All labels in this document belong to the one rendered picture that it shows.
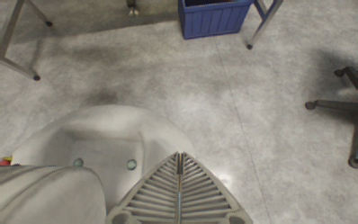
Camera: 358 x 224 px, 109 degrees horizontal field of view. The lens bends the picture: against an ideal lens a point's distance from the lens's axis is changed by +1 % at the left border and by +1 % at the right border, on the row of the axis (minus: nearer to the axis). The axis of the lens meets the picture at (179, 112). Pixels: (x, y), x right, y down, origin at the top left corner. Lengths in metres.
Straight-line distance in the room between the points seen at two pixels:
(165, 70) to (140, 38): 0.33
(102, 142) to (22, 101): 0.85
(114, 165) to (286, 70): 1.06
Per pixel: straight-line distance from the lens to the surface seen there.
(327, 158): 1.03
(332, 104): 1.04
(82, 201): 0.22
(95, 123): 0.44
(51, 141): 0.50
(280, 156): 0.87
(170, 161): 0.16
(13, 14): 1.35
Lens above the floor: 0.71
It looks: 72 degrees down
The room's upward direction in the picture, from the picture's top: 4 degrees counter-clockwise
